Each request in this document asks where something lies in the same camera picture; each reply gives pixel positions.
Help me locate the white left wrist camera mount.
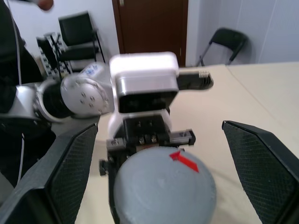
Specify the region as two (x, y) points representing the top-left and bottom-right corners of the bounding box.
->
(107, 52), (180, 141)

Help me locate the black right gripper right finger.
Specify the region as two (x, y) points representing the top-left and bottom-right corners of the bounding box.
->
(221, 120), (299, 224)

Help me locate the brown wooden door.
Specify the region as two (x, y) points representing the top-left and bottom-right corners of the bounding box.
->
(112, 0), (189, 68)

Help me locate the thin white cable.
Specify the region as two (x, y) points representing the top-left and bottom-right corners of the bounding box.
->
(6, 0), (26, 187)

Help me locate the black armchair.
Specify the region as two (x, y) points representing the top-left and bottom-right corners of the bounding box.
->
(57, 11), (106, 73)

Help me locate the grey jar with red arrow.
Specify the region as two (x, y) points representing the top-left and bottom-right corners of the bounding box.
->
(113, 146), (217, 224)

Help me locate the person's bare hand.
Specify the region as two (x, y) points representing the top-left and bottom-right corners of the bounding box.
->
(36, 0), (55, 11)

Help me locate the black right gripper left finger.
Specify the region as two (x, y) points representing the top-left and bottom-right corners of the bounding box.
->
(0, 123), (99, 224)

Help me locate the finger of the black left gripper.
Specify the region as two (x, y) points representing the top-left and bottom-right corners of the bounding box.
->
(108, 156), (128, 224)

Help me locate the dark folding chair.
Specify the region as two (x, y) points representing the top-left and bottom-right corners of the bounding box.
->
(195, 27), (249, 67)

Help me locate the black and white checkered board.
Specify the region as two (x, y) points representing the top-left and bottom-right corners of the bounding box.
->
(36, 32), (72, 79)

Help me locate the person in black clothes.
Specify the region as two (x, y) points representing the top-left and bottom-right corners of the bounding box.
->
(0, 0), (58, 189)

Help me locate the black ribbed box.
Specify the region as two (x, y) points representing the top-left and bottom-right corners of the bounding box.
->
(178, 69), (215, 91)

